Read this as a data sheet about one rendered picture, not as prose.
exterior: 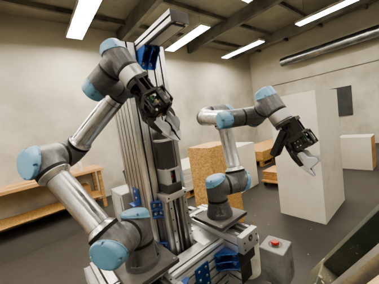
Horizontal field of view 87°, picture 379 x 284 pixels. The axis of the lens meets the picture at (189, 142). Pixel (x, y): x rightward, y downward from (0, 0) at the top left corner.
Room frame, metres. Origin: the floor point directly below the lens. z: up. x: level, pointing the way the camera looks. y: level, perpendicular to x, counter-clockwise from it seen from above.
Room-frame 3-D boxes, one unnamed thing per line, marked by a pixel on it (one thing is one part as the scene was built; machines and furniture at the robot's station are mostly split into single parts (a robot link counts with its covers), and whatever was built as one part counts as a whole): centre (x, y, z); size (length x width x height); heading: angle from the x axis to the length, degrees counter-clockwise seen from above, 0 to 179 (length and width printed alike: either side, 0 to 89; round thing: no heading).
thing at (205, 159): (2.69, -0.29, 0.63); 0.50 x 0.42 x 1.25; 129
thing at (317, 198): (2.96, -1.77, 0.88); 0.90 x 0.60 x 1.75; 129
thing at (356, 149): (4.42, -3.74, 0.36); 0.58 x 0.45 x 0.72; 39
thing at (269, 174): (4.13, -1.79, 0.15); 0.61 x 0.51 x 0.31; 129
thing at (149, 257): (0.80, 0.27, 1.09); 0.15 x 0.15 x 0.10
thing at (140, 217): (0.80, 0.27, 1.20); 0.13 x 0.12 x 0.14; 163
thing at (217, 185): (1.11, -0.12, 1.20); 0.13 x 0.12 x 0.14; 103
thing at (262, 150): (6.75, -2.64, 0.22); 2.46 x 1.04 x 0.44; 129
